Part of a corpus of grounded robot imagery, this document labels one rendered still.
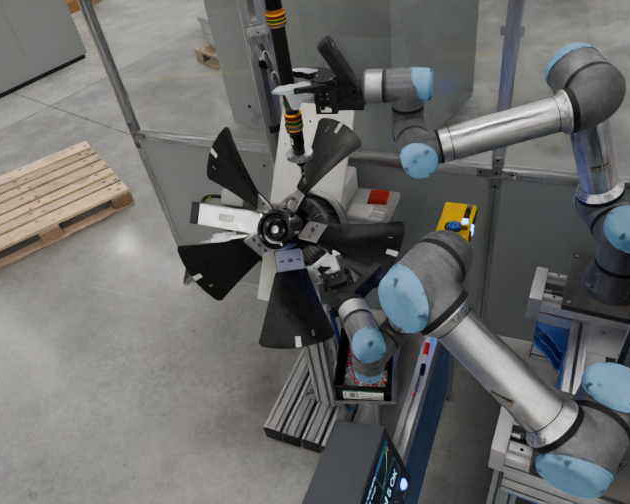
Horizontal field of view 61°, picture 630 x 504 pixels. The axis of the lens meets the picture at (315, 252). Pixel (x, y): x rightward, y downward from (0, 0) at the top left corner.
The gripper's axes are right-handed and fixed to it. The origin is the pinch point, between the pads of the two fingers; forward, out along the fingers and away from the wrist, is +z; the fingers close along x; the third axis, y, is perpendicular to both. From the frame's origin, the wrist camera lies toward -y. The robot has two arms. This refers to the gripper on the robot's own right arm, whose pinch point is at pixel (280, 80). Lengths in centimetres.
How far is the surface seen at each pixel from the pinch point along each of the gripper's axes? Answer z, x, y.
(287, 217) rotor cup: 4.6, -1.9, 40.2
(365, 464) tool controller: -28, -71, 40
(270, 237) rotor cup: 9.9, -5.0, 45.4
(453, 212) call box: -41, 26, 58
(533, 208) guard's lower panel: -71, 59, 82
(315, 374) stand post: 12, 12, 138
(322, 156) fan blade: -4.0, 12.7, 29.2
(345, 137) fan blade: -10.9, 14.6, 24.1
